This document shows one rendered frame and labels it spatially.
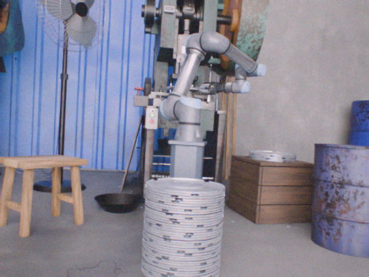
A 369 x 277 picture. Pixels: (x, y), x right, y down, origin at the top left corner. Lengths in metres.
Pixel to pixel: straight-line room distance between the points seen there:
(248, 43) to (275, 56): 1.71
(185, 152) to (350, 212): 0.81
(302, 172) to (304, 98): 2.20
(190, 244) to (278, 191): 1.01
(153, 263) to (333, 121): 3.50
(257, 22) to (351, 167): 1.20
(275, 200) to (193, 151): 0.60
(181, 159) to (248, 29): 1.06
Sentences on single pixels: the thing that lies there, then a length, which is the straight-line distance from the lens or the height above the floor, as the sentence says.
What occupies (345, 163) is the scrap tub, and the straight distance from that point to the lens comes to 1.77.
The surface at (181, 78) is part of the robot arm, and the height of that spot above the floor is 0.79.
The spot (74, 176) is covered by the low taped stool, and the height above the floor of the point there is 0.25.
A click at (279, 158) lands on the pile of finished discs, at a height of 0.36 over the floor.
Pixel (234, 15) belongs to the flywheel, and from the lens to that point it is 2.85.
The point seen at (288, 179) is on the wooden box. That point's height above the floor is 0.26.
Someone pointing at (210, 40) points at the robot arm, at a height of 1.00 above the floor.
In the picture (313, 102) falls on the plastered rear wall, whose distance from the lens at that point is 4.39.
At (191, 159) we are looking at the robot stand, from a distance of 1.86.
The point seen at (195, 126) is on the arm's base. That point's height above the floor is 0.53.
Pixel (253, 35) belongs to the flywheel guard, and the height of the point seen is 1.15.
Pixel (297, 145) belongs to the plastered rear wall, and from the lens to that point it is 4.31.
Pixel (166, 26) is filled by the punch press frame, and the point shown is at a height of 1.21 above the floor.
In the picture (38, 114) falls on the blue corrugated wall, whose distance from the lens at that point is 3.90.
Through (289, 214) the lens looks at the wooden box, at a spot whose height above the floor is 0.05.
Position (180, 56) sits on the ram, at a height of 1.01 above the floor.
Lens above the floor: 0.54
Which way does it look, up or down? 3 degrees down
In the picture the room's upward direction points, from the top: 4 degrees clockwise
